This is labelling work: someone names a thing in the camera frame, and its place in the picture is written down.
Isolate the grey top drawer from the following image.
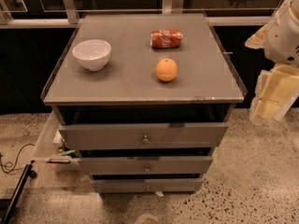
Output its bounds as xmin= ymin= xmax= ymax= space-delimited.
xmin=59 ymin=122 xmax=228 ymax=150

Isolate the clear plastic side bin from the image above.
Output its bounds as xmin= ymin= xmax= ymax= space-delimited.
xmin=32 ymin=113 xmax=80 ymax=172

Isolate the white ceramic bowl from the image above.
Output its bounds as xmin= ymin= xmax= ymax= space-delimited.
xmin=72 ymin=39 xmax=112 ymax=71

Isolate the red soda can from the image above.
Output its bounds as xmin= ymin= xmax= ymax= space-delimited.
xmin=149 ymin=29 xmax=183 ymax=49

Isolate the grey bottom drawer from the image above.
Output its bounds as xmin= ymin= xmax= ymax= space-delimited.
xmin=91 ymin=178 xmax=203 ymax=193

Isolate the grey drawer cabinet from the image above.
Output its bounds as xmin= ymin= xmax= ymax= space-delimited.
xmin=42 ymin=17 xmax=246 ymax=182

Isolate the metal window railing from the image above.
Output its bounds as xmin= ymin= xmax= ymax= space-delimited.
xmin=1 ymin=0 xmax=285 ymax=27

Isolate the black stand leg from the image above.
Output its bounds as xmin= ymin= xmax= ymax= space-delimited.
xmin=0 ymin=161 xmax=36 ymax=224

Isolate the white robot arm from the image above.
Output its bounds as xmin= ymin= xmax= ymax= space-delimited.
xmin=245 ymin=0 xmax=299 ymax=125

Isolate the orange fruit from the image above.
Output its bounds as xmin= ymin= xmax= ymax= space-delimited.
xmin=156 ymin=59 xmax=178 ymax=82

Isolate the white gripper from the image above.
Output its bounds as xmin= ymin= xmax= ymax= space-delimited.
xmin=245 ymin=25 xmax=299 ymax=125

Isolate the black floor cable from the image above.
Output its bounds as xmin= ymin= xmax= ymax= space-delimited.
xmin=0 ymin=143 xmax=36 ymax=175

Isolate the grey middle drawer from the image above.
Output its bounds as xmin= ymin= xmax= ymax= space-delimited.
xmin=78 ymin=156 xmax=212 ymax=175

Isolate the grey drawer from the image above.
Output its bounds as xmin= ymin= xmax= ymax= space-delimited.
xmin=78 ymin=156 xmax=212 ymax=175
xmin=91 ymin=178 xmax=203 ymax=193
xmin=59 ymin=122 xmax=228 ymax=150

